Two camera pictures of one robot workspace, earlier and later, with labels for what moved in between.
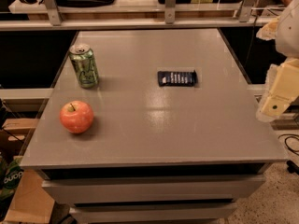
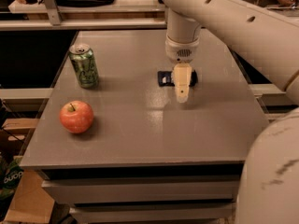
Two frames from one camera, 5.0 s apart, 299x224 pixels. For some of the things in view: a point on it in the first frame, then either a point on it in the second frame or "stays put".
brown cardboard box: x=34 y=202 stays put
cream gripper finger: x=283 y=90 → x=181 y=54
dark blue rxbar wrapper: x=177 y=78 stays put
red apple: x=77 y=117 stays put
